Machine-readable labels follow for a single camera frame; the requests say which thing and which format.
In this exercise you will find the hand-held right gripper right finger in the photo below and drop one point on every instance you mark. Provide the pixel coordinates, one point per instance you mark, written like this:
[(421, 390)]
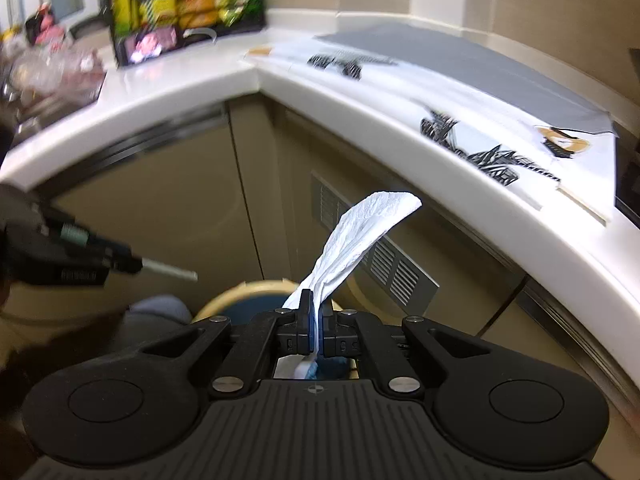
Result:
[(332, 340)]

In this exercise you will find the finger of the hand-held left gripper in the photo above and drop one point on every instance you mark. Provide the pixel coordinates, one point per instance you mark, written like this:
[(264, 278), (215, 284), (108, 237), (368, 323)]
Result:
[(100, 252)]

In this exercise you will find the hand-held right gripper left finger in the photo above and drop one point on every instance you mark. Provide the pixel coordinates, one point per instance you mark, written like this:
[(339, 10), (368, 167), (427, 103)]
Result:
[(302, 335)]

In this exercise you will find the wooden-rimmed trash bin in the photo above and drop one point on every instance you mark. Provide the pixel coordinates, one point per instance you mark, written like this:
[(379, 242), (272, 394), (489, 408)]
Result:
[(245, 310)]

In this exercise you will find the white tissue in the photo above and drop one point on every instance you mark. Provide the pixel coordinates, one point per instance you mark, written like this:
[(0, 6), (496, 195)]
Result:
[(360, 230)]

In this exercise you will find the person's leg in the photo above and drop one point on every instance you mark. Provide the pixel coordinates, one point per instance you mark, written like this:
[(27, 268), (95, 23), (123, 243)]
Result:
[(160, 312)]

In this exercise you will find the cabinet vent grille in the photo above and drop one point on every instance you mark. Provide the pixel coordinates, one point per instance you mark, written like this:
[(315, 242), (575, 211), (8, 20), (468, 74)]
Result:
[(395, 265)]

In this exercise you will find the clear bag red contents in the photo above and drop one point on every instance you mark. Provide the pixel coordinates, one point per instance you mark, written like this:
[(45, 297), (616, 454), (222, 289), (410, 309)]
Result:
[(60, 70)]

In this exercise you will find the green bottle yellow cap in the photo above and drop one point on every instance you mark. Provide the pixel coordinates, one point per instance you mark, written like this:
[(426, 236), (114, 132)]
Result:
[(124, 5)]

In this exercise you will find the white patterned mat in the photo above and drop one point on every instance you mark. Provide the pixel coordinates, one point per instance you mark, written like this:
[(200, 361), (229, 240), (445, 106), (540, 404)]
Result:
[(400, 90)]

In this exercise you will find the grey counter mat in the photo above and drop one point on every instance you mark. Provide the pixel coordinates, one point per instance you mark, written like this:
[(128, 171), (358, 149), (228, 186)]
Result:
[(450, 65)]

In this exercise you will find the black stove top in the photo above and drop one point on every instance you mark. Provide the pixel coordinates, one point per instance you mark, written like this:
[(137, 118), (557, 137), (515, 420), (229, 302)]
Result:
[(629, 175)]

